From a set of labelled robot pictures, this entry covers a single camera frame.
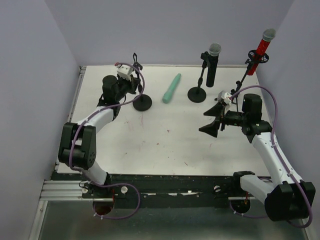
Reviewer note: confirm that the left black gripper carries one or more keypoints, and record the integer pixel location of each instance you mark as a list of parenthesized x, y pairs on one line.
[(135, 83)]

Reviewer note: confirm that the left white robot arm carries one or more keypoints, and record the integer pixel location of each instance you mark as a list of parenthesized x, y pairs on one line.
[(78, 143)]

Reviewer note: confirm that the teal microphone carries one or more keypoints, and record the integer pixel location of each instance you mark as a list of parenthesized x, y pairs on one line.
[(171, 89)]

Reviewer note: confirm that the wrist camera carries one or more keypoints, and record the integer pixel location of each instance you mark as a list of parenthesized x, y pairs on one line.
[(124, 71), (224, 101)]

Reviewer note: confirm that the black round-base stand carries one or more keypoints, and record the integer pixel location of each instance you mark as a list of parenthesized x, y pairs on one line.
[(143, 102), (197, 94)]

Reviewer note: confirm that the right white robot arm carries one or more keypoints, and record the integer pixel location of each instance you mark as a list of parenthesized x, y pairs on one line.
[(284, 198)]

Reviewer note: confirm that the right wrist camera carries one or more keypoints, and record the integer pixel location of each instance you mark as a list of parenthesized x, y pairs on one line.
[(224, 101)]

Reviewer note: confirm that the black tripod shock-mount stand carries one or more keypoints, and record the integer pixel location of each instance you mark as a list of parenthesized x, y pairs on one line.
[(240, 82)]

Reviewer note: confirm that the black microphone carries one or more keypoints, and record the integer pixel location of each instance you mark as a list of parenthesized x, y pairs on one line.
[(212, 63)]

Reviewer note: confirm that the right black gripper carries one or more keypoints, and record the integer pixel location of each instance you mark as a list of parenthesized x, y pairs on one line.
[(222, 120)]

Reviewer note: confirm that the red rhinestone microphone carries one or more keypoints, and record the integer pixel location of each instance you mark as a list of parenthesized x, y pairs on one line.
[(267, 36)]

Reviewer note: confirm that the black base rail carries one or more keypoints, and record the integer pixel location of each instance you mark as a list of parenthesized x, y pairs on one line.
[(128, 191)]

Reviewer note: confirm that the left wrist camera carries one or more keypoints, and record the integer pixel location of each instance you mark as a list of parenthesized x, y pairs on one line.
[(124, 71)]

